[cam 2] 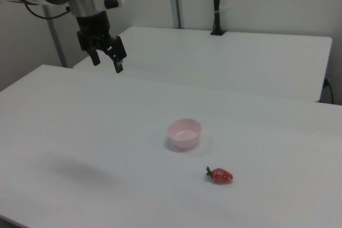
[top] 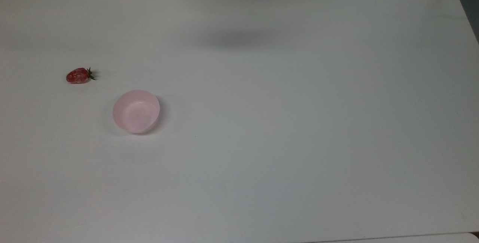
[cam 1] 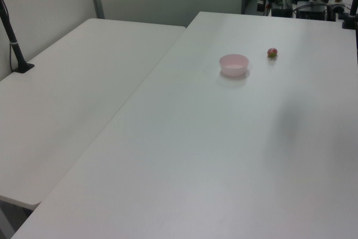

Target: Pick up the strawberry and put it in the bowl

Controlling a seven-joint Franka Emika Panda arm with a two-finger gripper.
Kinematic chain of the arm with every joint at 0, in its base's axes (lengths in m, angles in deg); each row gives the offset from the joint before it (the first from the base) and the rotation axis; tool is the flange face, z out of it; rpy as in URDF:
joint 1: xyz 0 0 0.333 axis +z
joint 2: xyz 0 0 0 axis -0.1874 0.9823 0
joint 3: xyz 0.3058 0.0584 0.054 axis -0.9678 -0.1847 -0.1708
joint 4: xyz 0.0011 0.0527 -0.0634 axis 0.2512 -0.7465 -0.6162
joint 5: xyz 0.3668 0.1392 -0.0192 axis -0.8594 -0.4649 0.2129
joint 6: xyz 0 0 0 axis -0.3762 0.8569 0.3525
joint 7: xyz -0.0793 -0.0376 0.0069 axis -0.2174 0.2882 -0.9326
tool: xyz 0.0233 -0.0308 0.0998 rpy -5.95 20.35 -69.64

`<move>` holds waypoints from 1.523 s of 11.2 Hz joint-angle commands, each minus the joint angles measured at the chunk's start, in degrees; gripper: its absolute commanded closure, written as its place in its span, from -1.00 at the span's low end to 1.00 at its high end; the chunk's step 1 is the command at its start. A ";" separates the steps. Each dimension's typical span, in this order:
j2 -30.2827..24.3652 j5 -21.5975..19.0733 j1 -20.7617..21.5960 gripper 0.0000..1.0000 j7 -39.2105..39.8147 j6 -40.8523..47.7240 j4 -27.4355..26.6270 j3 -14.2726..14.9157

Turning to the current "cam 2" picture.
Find pink plastic bowl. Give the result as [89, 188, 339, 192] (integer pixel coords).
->
[167, 117, 202, 152]

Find white side table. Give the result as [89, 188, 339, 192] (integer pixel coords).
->
[72, 26, 333, 104]

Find black wall power cable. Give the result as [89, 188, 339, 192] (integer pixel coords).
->
[323, 78, 335, 104]

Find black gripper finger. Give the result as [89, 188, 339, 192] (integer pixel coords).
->
[89, 48, 102, 67]
[106, 36, 127, 74]

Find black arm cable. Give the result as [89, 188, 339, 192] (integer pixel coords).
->
[25, 3, 72, 20]

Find thin grey metal frame post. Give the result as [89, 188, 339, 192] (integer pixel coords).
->
[42, 5, 68, 68]

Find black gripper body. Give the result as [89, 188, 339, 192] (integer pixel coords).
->
[75, 10, 119, 56]

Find black pole with base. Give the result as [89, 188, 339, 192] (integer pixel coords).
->
[209, 0, 228, 36]

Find red toy strawberry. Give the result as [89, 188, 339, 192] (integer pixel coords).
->
[205, 166, 234, 185]

